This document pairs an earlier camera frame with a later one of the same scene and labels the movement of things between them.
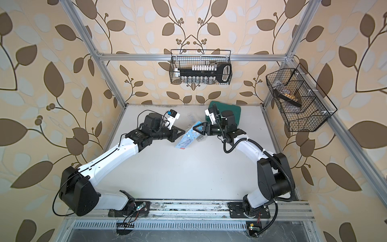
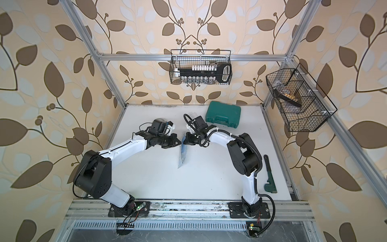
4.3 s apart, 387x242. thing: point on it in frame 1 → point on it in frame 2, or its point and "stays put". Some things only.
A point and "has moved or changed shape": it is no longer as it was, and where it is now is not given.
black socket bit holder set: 205,74 stays put
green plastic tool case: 222,107 stays put
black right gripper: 209,133 → 188,139
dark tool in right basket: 286,98 stays put
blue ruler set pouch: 188,139 has moved or changed shape
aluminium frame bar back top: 192,57 stays put
